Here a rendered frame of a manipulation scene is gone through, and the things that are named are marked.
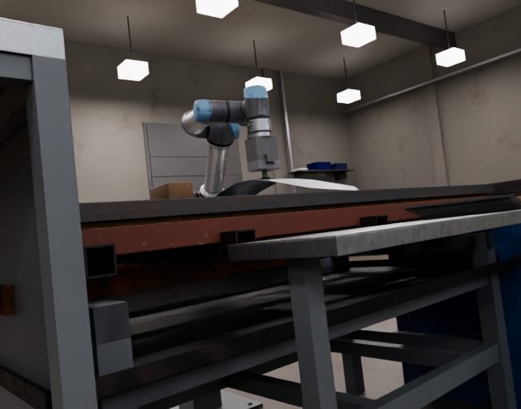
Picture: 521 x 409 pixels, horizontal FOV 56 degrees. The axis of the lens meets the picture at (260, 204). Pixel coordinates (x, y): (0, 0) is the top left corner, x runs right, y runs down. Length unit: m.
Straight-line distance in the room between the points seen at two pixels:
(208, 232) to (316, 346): 0.30
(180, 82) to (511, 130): 7.73
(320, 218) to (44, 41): 0.73
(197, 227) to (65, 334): 0.39
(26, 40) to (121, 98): 10.60
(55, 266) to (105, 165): 10.14
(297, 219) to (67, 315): 0.62
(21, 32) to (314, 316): 0.59
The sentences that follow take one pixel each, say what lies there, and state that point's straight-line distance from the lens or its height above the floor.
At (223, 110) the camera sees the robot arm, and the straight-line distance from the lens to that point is 1.63.
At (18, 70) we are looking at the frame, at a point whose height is 0.99.
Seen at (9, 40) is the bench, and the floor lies 1.02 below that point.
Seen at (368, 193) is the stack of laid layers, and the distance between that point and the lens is 1.32.
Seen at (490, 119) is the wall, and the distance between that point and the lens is 12.88.
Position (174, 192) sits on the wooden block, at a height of 0.87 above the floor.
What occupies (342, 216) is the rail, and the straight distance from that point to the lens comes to 1.23.
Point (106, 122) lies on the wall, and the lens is 10.99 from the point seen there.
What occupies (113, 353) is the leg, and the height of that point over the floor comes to 0.60.
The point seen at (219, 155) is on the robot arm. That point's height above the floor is 1.11.
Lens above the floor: 0.77
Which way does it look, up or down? 3 degrees up
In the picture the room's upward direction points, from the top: 6 degrees counter-clockwise
